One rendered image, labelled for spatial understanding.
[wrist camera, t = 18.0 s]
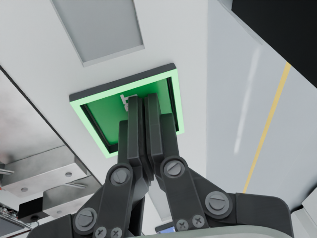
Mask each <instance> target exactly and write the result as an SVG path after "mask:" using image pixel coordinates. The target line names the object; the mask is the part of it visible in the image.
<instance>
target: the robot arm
mask: <svg viewBox="0 0 317 238"><path fill-rule="evenodd" d="M154 175H155V177H156V180H157V182H158V185H159V187H160V189H161V190H162V191H164V192H165V193H166V196H167V201H168V205H169V209H170V212H171V216H172V220H173V224H174V228H175V232H169V233H161V234H153V235H145V236H141V234H142V222H143V213H144V205H145V195H146V194H147V192H148V191H149V187H150V186H151V181H154ZM26 238H294V233H293V227H292V219H291V213H290V209H289V207H288V205H287V204H286V202H285V201H284V200H282V199H281V198H278V197H275V196H267V195H255V194H246V193H235V194H233V193H227V192H225V191H224V190H222V189H221V188H219V187H218V186H216V185H215V184H213V183H212V182H210V181H209V180H207V179H206V178H204V177H203V176H202V175H200V174H199V173H197V172H195V171H194V170H192V169H191V168H189V167H188V164H187V162H186V160H185V159H184V158H183V157H180V155H179V149H178V142H177V136H176V129H175V121H174V115H173V113H167V114H162V113H161V109H160V104H159V99H158V94H157V93H150V94H148V97H144V103H143V99H142V98H139V97H138V96H133V97H129V98H128V120H122V121H120V122H119V133H118V153H117V164H115V165H113V166H112V167H111V168H110V169H109V170H108V172H107V174H106V179H105V183H104V184H103V185H102V186H101V187H100V188H99V189H98V190H97V191H96V192H95V193H94V194H93V195H92V197H91V198H90V199H89V200H88V201H87V202H86V203H85V204H84V205H83V206H82V207H81V208H80V209H79V210H78V211H77V212H76V213H74V214H68V215H65V216H62V217H60V218H57V219H54V220H52V221H49V222H47V223H44V224H41V225H39V226H36V227H35V228H33V229H32V230H31V231H30V232H29V233H28V235H27V237H26Z"/></svg>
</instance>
